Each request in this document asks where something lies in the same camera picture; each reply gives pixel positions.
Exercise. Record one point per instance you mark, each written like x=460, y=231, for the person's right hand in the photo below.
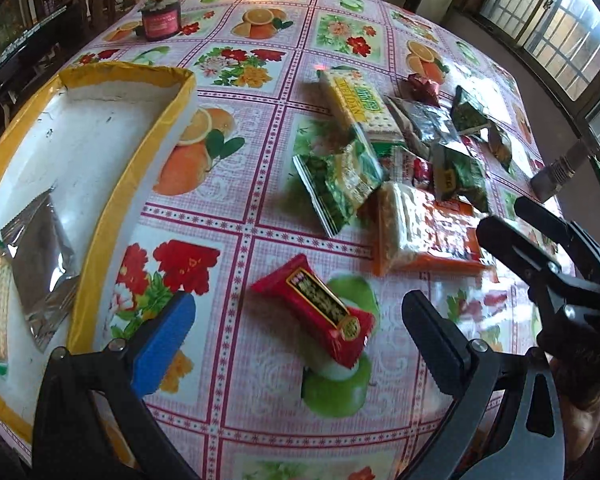
x=587, y=425

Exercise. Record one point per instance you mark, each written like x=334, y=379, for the orange cracker packet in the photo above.
x=430, y=230

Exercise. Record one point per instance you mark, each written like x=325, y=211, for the small red candy wrapper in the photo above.
x=422, y=87

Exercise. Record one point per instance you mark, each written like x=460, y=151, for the crumpled silver snack packet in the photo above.
x=430, y=122

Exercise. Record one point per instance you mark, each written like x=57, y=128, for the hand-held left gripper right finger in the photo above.
x=432, y=335

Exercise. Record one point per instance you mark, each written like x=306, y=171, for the green and yellow snack packet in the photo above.
x=345, y=180

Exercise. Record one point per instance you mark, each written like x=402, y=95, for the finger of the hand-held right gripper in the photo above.
x=510, y=247
x=542, y=215

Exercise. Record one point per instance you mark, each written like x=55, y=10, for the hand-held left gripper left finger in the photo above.
x=162, y=342

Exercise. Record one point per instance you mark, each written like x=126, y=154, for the small green and yellow packet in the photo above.
x=500, y=147

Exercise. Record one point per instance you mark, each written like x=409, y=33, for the silver foil packet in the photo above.
x=40, y=260

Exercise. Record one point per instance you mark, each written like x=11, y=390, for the white box with yellow rim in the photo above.
x=105, y=125

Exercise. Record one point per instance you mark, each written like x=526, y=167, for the dark glossy cabinet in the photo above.
x=20, y=55

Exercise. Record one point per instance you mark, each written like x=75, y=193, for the floral fruit print tablecloth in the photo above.
x=260, y=220

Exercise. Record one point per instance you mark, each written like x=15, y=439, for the grey metal cylinder object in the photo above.
x=550, y=180

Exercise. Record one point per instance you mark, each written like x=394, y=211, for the red and white snack packet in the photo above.
x=410, y=167

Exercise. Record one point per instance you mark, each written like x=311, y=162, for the pink jar with cork lid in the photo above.
x=160, y=22

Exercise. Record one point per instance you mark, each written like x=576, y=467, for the barred window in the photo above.
x=545, y=15

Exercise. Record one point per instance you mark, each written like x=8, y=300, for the dark green snack packet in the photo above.
x=462, y=177
x=470, y=112

